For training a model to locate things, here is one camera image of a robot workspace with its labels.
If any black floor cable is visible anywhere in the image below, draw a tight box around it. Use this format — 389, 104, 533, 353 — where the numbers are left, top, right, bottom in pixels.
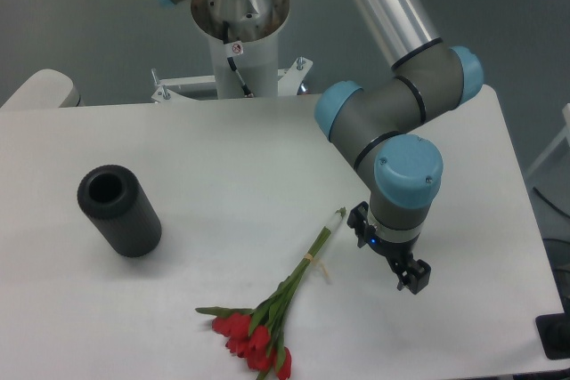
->
533, 185, 570, 214

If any black device at table edge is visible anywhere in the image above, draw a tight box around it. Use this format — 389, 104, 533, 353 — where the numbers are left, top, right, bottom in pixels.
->
535, 313, 569, 360

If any red tulip bouquet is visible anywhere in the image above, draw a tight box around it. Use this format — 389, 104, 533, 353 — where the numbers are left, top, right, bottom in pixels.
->
195, 207, 346, 379

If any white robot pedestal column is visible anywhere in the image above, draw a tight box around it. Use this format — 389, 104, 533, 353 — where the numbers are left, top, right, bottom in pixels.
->
191, 0, 289, 73

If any white frame at right edge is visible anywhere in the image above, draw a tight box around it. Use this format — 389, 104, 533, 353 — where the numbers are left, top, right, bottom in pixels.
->
524, 104, 569, 180

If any white chair armrest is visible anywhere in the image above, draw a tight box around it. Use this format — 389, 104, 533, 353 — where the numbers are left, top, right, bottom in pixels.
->
1, 69, 84, 112

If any white metal base frame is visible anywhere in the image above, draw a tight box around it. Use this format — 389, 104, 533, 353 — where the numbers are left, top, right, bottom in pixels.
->
151, 56, 313, 102

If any black ribbed cylindrical vase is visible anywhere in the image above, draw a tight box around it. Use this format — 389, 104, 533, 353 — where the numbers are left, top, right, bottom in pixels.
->
77, 165, 162, 258

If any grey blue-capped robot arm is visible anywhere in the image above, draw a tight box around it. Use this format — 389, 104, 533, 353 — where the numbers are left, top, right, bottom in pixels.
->
159, 0, 484, 293

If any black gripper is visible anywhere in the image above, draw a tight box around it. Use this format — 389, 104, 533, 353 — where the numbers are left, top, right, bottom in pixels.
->
347, 202, 431, 295

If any black pedestal cable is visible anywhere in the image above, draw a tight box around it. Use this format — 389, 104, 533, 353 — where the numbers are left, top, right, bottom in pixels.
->
222, 20, 255, 99

